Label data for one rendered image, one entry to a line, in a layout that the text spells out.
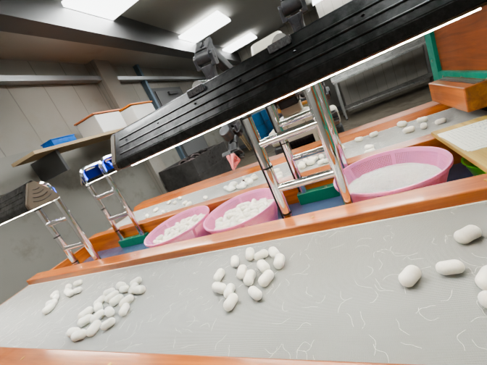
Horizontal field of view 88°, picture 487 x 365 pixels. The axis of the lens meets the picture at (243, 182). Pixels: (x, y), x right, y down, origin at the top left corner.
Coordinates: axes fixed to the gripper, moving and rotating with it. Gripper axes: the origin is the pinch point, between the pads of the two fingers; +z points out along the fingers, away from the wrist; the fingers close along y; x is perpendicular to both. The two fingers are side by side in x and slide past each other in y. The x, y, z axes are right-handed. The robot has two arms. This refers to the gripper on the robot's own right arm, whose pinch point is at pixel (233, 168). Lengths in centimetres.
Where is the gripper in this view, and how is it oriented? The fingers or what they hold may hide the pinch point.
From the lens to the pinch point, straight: 125.0
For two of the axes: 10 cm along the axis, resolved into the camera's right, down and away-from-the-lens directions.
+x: 5.1, 4.1, 7.6
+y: 8.6, -2.6, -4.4
